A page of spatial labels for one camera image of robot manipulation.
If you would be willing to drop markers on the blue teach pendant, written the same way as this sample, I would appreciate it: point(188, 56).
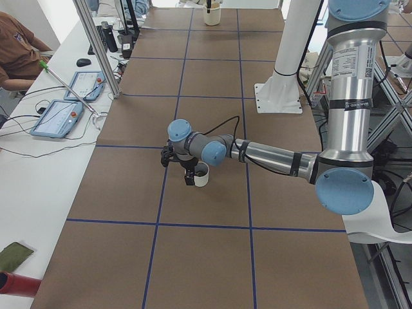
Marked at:
point(58, 119)
point(88, 84)

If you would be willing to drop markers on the green cloth pouch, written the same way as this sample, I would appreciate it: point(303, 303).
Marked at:
point(13, 256)

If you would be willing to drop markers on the black computer mouse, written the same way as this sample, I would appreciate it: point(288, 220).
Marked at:
point(83, 62)

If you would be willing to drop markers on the red cylinder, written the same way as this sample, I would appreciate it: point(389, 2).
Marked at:
point(18, 285)

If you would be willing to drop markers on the metal rod green tip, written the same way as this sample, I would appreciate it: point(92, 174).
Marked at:
point(49, 70)

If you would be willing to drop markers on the black bottle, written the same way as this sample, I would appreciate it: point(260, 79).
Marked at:
point(107, 30)

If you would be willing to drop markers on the white plastic chair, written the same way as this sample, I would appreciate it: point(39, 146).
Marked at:
point(373, 225)

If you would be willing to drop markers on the white HOME mug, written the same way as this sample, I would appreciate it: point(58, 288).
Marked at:
point(201, 177)

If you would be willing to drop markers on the near blue teach pendant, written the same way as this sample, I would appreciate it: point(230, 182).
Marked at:
point(58, 119)

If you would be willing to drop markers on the aluminium frame post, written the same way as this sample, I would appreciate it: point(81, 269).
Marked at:
point(94, 40)

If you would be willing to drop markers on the seated person brown shirt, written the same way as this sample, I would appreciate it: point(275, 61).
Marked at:
point(21, 52)

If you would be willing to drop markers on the far blue teach pendant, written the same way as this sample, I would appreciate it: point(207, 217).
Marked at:
point(88, 84)

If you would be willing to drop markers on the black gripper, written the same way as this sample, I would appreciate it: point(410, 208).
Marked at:
point(190, 166)

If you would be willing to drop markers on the cream waste bin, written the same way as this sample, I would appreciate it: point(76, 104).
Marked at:
point(212, 15)

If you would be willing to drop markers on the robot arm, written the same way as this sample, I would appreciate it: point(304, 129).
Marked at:
point(342, 172)

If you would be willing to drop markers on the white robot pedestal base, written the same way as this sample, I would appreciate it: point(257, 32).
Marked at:
point(280, 93)

